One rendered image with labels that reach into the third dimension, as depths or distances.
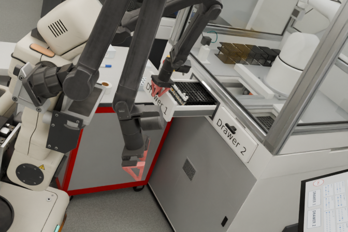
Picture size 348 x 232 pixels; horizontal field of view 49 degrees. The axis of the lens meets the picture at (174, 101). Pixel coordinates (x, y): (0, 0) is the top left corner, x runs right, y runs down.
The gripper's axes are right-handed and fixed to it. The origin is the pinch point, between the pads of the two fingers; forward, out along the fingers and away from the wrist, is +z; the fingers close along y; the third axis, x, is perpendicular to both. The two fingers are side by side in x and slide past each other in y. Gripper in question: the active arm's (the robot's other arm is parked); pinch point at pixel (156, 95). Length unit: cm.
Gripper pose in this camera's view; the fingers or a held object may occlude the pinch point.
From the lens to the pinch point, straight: 182.2
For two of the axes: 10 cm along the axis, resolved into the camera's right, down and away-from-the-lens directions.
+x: -4.8, -5.8, 6.6
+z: -3.8, 8.2, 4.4
